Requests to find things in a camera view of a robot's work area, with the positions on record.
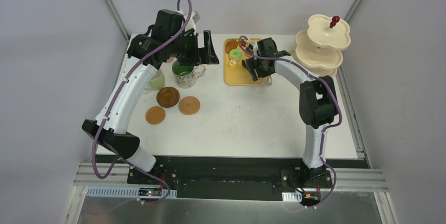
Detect light green mug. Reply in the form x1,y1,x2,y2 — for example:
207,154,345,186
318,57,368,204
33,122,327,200
145,69,165,91

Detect yellow plastic tray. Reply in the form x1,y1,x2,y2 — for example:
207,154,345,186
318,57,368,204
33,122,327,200
224,38,262,86

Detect cream three-tier cake stand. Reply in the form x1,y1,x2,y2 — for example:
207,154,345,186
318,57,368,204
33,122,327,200
293,14,351,77

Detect floral mug with green inside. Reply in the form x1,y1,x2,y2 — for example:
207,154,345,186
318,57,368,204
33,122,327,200
171,62,206,89

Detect orange round coaster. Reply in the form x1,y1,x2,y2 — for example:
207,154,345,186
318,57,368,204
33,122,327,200
145,106,166,125

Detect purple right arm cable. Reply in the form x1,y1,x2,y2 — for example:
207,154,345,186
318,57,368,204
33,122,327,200
238,35,344,206

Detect left aluminium frame post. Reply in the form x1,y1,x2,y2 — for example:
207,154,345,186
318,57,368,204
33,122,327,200
103,0,130,43

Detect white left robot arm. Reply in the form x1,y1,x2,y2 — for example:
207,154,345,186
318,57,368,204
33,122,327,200
82,9,219,184

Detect dark brown wooden coaster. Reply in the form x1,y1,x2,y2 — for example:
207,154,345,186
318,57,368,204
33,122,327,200
156,87,180,108

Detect right white slotted cable duct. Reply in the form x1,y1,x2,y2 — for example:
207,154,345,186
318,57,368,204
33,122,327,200
282,191,302,202

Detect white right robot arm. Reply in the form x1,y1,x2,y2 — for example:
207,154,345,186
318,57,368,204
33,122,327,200
238,36,342,187

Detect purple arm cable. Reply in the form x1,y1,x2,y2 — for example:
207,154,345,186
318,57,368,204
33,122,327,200
90,0,193,180
238,35,344,206

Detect green frosted donut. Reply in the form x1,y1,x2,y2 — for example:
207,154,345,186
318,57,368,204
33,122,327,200
228,48,243,61

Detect yellow cream tart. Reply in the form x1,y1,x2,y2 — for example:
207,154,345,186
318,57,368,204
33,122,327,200
226,59,238,71

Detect metal tongs with black tips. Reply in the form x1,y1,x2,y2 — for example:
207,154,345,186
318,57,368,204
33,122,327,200
258,76,272,86

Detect light woven round coaster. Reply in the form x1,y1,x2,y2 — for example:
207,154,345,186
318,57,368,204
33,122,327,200
178,96,200,115

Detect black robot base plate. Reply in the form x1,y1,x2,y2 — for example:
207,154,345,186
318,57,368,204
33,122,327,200
127,155,370,201

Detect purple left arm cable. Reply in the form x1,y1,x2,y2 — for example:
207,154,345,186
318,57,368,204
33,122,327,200
90,0,193,180

